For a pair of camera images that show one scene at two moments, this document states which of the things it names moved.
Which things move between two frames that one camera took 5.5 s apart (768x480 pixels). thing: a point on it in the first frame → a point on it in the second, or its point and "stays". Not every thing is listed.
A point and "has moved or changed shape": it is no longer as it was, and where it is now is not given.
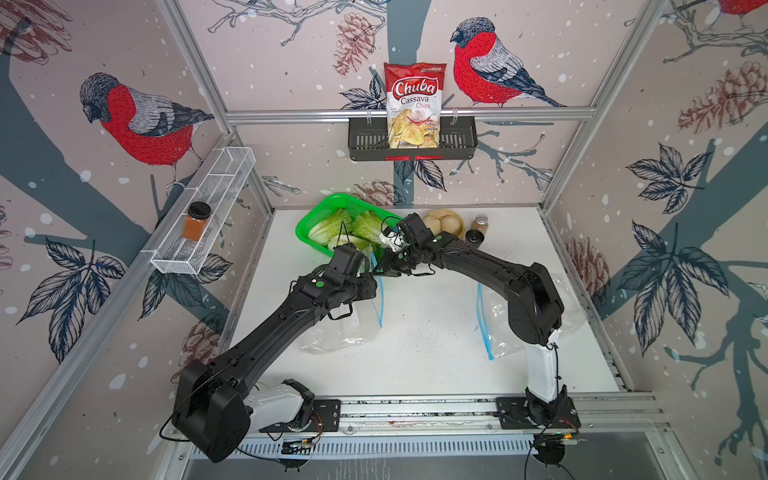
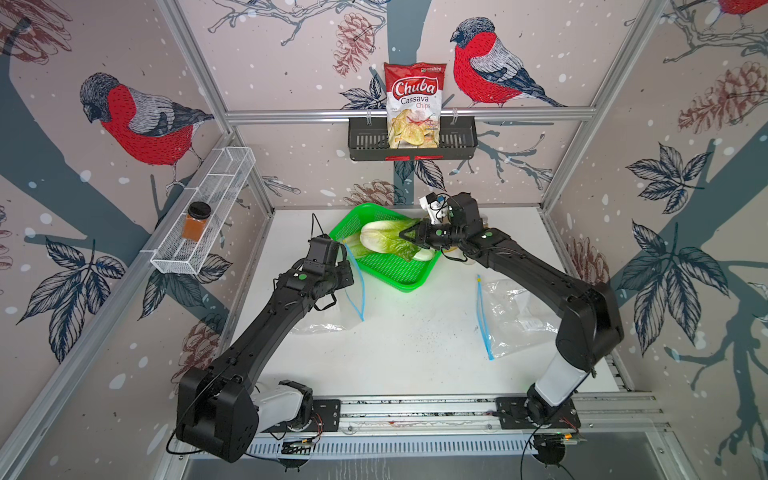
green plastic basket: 341,201 → 394,270
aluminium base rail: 436,428 stays
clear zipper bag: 500,337 stays
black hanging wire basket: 368,139 stays
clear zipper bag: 352,332 has moved or changed shape
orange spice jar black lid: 196,221 stays
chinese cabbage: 337,224 → 356,247
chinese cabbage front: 357,241 has moved or changed shape
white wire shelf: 218,186 stays
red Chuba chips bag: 414,96 stays
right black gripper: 387,269 → 422,235
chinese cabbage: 367,226 has moved or changed shape
